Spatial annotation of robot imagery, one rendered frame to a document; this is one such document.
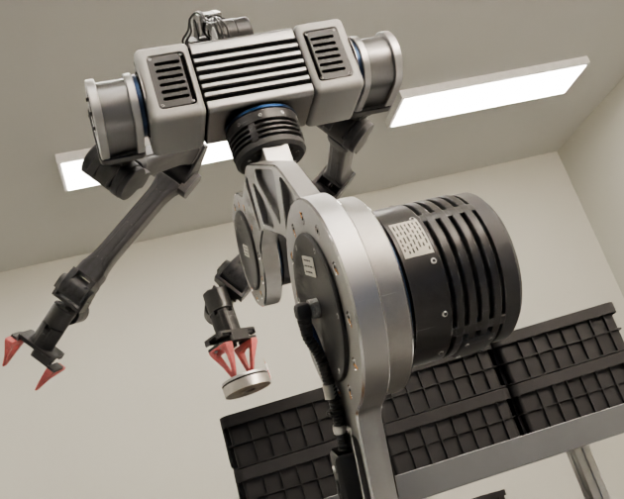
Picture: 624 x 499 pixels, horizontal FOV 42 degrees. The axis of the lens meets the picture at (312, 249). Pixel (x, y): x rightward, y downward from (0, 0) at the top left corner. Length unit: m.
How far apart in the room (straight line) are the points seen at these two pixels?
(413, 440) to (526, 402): 0.26
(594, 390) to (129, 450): 3.74
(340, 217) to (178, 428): 4.43
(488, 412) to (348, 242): 1.03
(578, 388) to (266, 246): 0.83
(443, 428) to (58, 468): 3.72
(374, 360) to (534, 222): 5.44
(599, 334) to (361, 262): 1.15
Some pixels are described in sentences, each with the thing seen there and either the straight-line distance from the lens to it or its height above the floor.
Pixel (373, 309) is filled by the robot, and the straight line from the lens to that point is 0.77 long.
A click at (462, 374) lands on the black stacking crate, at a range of 1.76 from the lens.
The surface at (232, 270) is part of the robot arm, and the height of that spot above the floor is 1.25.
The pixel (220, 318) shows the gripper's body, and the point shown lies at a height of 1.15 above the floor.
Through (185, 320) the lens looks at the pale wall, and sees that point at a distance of 5.35.
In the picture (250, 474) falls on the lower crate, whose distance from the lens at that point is 1.66.
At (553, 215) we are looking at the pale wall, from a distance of 6.29.
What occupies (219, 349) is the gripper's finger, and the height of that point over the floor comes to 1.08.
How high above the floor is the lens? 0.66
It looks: 19 degrees up
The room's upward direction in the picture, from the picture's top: 18 degrees counter-clockwise
